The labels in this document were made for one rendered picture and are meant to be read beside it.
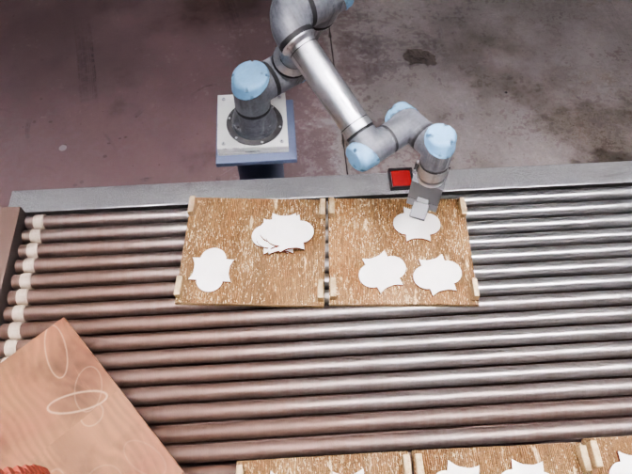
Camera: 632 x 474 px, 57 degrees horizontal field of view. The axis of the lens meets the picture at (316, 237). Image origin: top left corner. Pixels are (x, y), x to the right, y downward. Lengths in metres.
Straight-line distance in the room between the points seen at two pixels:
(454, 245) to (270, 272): 0.54
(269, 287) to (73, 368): 0.53
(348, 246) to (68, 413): 0.84
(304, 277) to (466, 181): 0.61
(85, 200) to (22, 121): 1.71
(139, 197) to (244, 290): 0.48
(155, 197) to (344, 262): 0.63
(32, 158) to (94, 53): 0.81
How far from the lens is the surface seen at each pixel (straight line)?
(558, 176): 1.98
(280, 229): 1.66
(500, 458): 1.53
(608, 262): 1.86
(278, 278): 1.62
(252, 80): 1.81
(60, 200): 1.94
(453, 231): 1.74
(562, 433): 1.62
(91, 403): 1.48
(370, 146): 1.38
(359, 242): 1.68
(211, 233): 1.72
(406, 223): 1.72
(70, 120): 3.48
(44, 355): 1.57
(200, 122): 3.26
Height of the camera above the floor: 2.39
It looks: 59 degrees down
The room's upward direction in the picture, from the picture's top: straight up
